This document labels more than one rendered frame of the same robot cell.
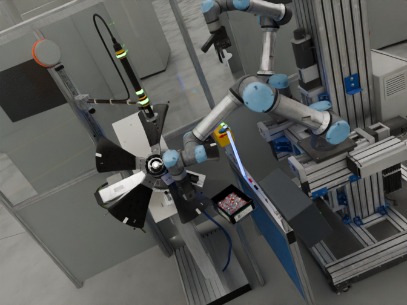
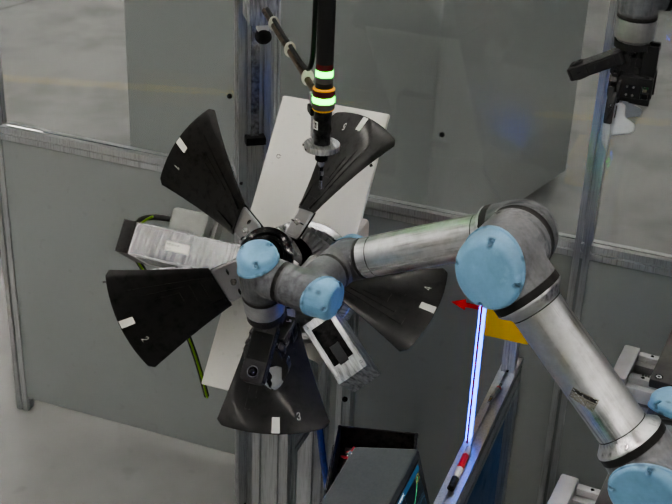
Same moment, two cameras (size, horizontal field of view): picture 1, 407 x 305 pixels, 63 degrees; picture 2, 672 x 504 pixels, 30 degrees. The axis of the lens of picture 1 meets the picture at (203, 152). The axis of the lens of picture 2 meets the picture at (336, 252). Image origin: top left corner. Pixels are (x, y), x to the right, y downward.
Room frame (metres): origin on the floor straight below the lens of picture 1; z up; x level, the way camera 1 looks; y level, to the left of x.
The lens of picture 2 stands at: (-0.39, -0.76, 2.44)
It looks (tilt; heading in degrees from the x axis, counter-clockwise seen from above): 29 degrees down; 24
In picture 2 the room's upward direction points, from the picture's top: 2 degrees clockwise
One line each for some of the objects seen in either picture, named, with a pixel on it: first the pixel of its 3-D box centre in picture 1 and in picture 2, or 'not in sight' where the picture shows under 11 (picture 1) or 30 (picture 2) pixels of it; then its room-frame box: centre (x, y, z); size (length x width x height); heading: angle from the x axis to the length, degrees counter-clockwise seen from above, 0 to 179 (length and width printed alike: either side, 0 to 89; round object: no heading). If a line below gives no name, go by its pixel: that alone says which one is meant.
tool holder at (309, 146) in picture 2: (147, 110); (321, 123); (1.64, 0.18, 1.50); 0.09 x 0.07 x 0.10; 39
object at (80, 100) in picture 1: (83, 101); (260, 4); (2.12, 0.57, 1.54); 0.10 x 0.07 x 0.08; 39
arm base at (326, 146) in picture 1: (323, 134); not in sight; (1.40, -0.61, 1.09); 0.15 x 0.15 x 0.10
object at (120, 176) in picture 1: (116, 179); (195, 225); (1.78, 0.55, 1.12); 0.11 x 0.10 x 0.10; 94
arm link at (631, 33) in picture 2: (214, 25); (635, 28); (1.92, -0.33, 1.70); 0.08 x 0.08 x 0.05
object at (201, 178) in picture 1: (192, 178); (341, 350); (1.66, 0.13, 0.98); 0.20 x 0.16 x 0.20; 4
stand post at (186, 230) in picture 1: (192, 242); (272, 501); (1.73, 0.31, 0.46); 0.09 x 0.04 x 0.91; 94
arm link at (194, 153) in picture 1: (193, 154); (313, 287); (1.34, 0.04, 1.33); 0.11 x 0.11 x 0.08; 86
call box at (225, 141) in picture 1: (222, 134); (516, 308); (1.95, -0.17, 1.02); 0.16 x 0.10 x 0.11; 4
